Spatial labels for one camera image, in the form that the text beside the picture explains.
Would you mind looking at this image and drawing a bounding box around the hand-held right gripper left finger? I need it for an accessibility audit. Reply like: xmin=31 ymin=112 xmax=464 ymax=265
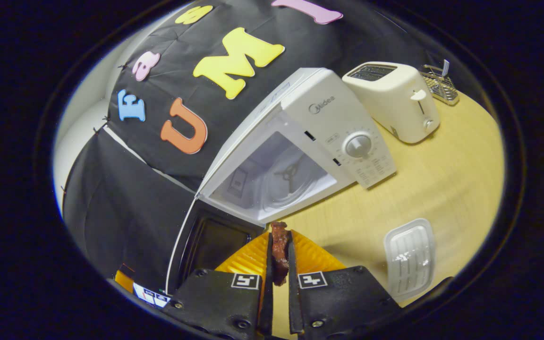
xmin=162 ymin=230 xmax=274 ymax=340

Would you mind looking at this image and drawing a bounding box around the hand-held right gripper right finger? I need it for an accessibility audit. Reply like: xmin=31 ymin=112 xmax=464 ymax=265
xmin=286 ymin=230 xmax=401 ymax=340

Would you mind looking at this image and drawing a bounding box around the brown meat piece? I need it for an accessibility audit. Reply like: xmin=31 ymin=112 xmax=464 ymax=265
xmin=271 ymin=221 xmax=290 ymax=287

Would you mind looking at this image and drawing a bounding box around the white microwave oven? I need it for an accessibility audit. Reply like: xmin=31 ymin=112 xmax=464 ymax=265
xmin=165 ymin=68 xmax=398 ymax=297

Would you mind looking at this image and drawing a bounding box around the black backdrop cloth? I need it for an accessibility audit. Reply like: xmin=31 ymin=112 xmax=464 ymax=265
xmin=62 ymin=0 xmax=442 ymax=293

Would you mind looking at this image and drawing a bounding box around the glass turntable plate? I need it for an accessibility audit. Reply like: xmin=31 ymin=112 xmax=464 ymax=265
xmin=259 ymin=151 xmax=332 ymax=214

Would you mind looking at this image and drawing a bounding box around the white plastic tray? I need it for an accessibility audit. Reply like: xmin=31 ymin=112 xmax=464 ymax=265
xmin=383 ymin=218 xmax=436 ymax=298

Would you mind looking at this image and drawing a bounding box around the white toaster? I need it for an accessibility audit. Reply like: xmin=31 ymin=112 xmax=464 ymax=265
xmin=342 ymin=62 xmax=441 ymax=145

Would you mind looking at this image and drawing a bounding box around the metal wire utensil holder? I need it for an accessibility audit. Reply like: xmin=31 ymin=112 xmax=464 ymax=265
xmin=418 ymin=65 xmax=460 ymax=106

